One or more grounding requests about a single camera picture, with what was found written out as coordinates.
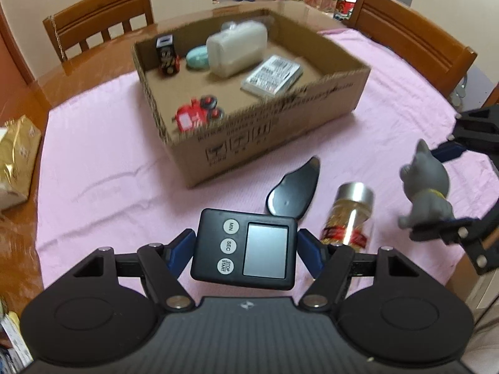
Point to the wooden chair right side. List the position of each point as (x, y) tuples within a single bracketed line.
[(439, 57)]

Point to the wooden chair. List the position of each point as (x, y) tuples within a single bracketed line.
[(439, 57), (72, 26)]

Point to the black teardrop-shaped device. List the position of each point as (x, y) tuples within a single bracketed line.
[(294, 193)]

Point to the grey cat figurine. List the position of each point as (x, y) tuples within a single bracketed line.
[(426, 185)]

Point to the pink tablecloth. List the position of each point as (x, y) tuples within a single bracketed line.
[(106, 179)]

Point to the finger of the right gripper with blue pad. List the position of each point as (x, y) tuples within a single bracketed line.
[(445, 230), (448, 151)]

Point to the wooden chair far side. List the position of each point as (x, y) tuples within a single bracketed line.
[(72, 26)]

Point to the open cardboard box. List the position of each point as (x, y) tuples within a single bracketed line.
[(330, 87)]

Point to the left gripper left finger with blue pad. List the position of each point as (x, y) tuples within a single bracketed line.
[(161, 267)]

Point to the capsule bottle silver cap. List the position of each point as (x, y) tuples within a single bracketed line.
[(349, 221)]

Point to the black digital timer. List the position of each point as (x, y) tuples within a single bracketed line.
[(245, 249)]

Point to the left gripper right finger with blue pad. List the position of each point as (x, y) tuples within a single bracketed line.
[(329, 266)]

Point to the teal oval case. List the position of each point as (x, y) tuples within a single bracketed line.
[(197, 58)]

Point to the gold foil tissue pack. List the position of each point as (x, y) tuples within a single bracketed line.
[(20, 140)]

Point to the black toy train block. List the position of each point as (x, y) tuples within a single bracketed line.
[(167, 55)]

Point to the red toy fire truck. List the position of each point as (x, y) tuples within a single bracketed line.
[(199, 112)]

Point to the white medical bottle green label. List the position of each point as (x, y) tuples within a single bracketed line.
[(236, 48)]

